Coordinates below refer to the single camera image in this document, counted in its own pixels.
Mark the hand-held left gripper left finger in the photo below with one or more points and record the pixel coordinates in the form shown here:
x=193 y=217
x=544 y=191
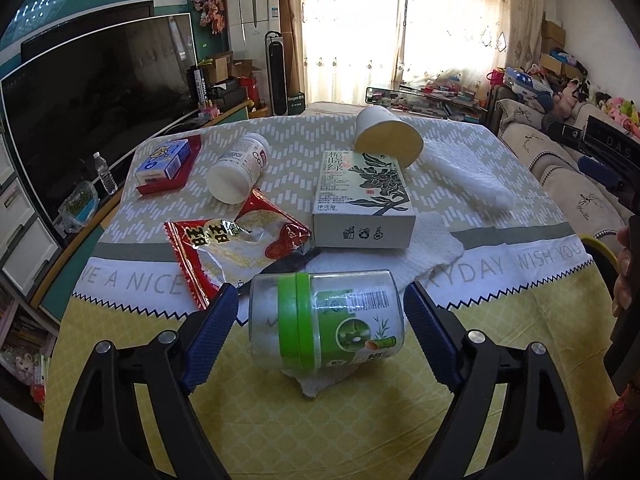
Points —
x=210 y=340

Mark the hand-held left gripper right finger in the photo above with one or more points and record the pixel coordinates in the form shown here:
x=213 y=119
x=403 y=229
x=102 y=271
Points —
x=432 y=340

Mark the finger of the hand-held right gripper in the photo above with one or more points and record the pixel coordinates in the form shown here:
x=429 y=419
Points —
x=600 y=170
x=567 y=134

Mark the white paper towel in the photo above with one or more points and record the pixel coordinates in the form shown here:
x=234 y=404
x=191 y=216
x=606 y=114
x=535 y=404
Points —
x=430 y=255

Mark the red snack packet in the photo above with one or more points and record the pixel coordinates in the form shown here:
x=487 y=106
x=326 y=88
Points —
x=225 y=245

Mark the black bin with yellow rim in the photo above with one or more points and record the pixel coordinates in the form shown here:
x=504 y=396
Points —
x=602 y=270

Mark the white bubble wrap roll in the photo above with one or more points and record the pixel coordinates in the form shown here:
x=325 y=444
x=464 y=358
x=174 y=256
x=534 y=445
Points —
x=470 y=175

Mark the clear jar with green label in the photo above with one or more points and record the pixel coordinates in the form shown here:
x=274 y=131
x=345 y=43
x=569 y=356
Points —
x=325 y=320

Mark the white box with green floral print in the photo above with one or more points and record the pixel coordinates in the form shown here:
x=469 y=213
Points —
x=365 y=200

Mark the white plastic bottle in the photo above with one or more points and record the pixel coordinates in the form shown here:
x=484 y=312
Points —
x=240 y=167

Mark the beige paper cup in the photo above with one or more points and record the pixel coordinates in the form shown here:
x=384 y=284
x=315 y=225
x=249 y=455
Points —
x=390 y=132

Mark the person's right hand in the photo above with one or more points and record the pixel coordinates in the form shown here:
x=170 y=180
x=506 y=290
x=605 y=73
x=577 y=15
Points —
x=627 y=285

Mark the pile of plush toys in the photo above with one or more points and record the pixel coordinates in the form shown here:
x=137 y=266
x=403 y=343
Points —
x=570 y=95

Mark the beige sofa with embroidered covers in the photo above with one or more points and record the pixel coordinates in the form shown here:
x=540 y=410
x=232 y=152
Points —
x=530 y=145

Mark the brown cardboard box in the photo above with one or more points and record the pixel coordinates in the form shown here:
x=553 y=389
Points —
x=552 y=62
x=553 y=45
x=553 y=29

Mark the cream embroidered curtain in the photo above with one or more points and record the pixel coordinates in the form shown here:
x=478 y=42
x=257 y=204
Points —
x=475 y=25
x=345 y=30

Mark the cluttered glass coffee table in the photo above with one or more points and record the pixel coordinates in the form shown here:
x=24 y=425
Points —
x=425 y=102

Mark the flat red box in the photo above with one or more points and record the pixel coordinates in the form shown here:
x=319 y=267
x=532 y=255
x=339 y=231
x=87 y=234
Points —
x=187 y=172

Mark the small blue box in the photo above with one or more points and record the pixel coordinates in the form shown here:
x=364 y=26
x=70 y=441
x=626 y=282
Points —
x=162 y=160

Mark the clear plastic bag with greens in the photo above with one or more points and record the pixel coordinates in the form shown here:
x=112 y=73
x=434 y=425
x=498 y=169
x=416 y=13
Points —
x=77 y=205

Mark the cluttered bookshelf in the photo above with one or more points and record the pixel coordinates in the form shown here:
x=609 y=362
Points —
x=20 y=350

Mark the clear water bottle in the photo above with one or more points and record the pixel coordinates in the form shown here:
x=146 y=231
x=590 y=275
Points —
x=106 y=175

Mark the white plastic drawer cabinet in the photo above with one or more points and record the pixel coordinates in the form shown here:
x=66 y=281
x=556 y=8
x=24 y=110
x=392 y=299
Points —
x=20 y=230

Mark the small pink object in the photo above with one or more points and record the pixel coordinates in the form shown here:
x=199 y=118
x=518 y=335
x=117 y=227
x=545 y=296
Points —
x=210 y=110

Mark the teal and yellow television stand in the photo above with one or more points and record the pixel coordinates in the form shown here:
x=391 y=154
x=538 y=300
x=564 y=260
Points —
x=235 y=110

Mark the yellow wooden bucket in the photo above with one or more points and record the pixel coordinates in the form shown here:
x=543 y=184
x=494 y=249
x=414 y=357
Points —
x=261 y=110

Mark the red canister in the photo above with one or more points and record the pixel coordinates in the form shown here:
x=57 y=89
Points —
x=250 y=92

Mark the dark green appliance box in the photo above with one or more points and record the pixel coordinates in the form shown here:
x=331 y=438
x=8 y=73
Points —
x=295 y=103

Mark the tall black and white box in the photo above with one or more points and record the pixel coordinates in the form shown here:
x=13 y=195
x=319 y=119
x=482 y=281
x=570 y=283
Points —
x=201 y=87

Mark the large curved television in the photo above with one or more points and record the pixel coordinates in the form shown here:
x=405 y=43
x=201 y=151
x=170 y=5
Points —
x=90 y=110

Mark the closed cardboard box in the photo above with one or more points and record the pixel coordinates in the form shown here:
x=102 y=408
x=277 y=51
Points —
x=218 y=67

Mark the open cardboard box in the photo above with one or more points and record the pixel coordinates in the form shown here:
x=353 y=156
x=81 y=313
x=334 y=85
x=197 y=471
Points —
x=246 y=69

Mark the white and black tower fan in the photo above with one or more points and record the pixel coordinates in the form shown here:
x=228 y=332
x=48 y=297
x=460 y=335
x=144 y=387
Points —
x=276 y=72

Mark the white standing air conditioner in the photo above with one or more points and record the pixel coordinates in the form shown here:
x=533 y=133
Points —
x=252 y=20

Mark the hanging artificial flowers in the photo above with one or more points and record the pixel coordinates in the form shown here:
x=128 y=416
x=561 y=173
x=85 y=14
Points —
x=210 y=7

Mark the small black television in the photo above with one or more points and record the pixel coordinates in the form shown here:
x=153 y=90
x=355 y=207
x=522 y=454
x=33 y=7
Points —
x=85 y=20

